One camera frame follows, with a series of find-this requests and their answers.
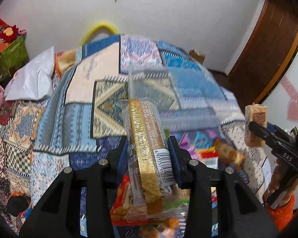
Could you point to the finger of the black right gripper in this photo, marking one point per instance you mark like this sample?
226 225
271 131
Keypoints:
277 131
263 132

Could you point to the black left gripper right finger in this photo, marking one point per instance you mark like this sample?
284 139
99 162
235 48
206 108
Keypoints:
239 212

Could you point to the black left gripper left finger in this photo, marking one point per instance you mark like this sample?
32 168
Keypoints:
56 213

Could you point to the brown cracker snack pack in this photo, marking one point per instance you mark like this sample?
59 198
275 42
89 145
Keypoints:
257 113

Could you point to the gold biscuit pack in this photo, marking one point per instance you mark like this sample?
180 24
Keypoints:
149 164

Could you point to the orange sleeve forearm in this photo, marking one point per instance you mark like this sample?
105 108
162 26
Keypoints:
283 215

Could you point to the person's right hand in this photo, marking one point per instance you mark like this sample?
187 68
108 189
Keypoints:
277 175

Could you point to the orange wrapped cake snack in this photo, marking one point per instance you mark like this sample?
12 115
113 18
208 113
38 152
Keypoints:
228 154

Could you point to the brown wooden door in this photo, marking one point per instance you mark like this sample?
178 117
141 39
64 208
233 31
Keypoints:
267 53

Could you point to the red white snack packet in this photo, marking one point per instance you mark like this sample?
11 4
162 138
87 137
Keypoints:
209 157

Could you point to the orange fried snack bag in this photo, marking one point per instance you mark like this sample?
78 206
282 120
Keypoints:
131 221

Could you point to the clear plastic storage bin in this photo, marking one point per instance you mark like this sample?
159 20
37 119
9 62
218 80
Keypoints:
181 95

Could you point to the patchwork blue bed quilt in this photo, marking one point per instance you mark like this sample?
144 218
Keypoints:
80 120

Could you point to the brown cardboard box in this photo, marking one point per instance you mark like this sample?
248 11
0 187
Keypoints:
197 56

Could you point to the white pillow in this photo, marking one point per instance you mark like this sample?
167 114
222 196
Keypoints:
33 82

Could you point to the green gift box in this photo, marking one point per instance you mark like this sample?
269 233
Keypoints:
13 58

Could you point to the yellow curved tube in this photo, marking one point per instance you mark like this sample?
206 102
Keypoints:
101 26

